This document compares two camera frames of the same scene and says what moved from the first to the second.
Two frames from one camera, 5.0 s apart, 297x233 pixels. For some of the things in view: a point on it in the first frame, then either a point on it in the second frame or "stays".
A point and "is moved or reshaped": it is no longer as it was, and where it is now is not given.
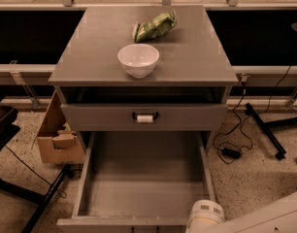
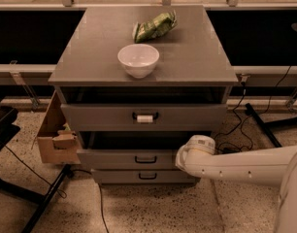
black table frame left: x=4 y=128 stays
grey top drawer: x=145 y=116 stays
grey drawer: x=140 y=182 is moved or reshaped
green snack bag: x=159 y=24 stays
